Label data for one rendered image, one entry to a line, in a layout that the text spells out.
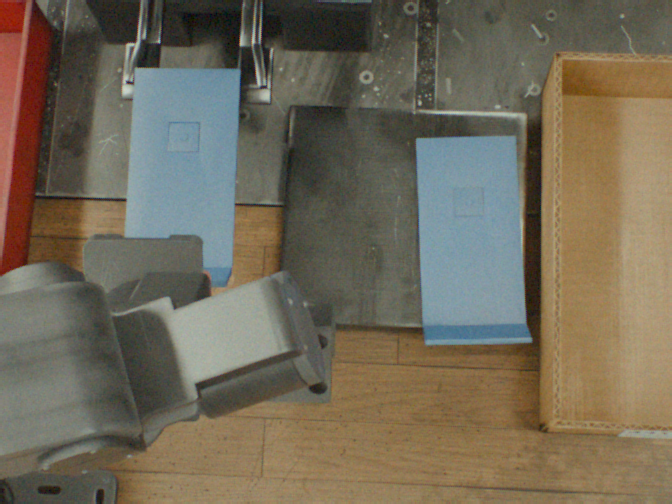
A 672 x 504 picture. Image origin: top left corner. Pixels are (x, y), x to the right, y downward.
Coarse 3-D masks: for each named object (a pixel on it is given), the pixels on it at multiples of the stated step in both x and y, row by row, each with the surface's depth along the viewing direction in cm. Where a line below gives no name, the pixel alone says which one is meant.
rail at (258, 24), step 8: (256, 0) 85; (264, 0) 85; (256, 8) 85; (256, 16) 84; (264, 16) 86; (256, 24) 84; (264, 24) 86; (256, 32) 84; (264, 32) 86; (256, 40) 84; (264, 40) 86
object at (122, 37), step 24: (96, 0) 87; (120, 24) 90; (168, 24) 90; (192, 24) 94; (288, 24) 89; (312, 24) 89; (336, 24) 89; (360, 24) 88; (288, 48) 93; (312, 48) 93; (336, 48) 93; (360, 48) 92
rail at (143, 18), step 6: (144, 0) 85; (150, 0) 85; (144, 6) 85; (144, 12) 85; (144, 18) 85; (144, 24) 85; (138, 30) 84; (144, 30) 84; (138, 36) 84; (144, 36) 84
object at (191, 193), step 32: (160, 96) 83; (192, 96) 83; (224, 96) 83; (160, 128) 83; (224, 128) 82; (160, 160) 82; (192, 160) 82; (224, 160) 82; (128, 192) 82; (160, 192) 81; (192, 192) 81; (224, 192) 81; (128, 224) 81; (160, 224) 81; (192, 224) 81; (224, 224) 81; (224, 256) 80
